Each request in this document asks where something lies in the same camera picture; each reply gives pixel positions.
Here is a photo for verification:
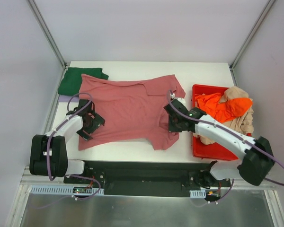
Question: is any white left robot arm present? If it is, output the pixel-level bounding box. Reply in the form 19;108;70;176
29;99;105;184

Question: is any white right cable duct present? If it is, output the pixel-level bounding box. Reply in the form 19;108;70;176
189;189;206;199

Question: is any aluminium frame post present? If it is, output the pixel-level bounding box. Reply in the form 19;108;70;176
26;0;67;69
229;0;277;70

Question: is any red plastic bin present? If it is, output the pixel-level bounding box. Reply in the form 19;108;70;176
192;84;238;161

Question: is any right aluminium frame post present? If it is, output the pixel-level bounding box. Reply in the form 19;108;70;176
229;0;277;70

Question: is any white cable duct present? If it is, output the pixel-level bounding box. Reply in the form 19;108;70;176
189;189;206;199
31;185;105;196

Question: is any left aluminium frame post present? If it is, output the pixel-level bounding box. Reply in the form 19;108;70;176
26;0;67;69

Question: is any pink t shirt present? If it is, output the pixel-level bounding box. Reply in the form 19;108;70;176
79;74;186;150

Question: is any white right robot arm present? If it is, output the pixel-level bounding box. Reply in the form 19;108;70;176
164;98;275;187

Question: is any orange t shirt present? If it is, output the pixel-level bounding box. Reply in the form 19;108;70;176
195;93;252;123

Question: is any green folded t shirt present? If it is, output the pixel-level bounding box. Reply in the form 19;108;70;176
58;67;109;96

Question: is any white left cable duct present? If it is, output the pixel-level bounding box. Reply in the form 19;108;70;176
31;185;105;196

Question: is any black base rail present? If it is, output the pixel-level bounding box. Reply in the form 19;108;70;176
63;160;231;196

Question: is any lavender folded t shirt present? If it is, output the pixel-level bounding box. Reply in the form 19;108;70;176
58;95;71;103

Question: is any beige t shirt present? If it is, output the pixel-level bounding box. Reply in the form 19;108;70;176
193;86;255;145

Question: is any aluminium front rail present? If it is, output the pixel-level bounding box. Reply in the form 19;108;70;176
20;166;277;190

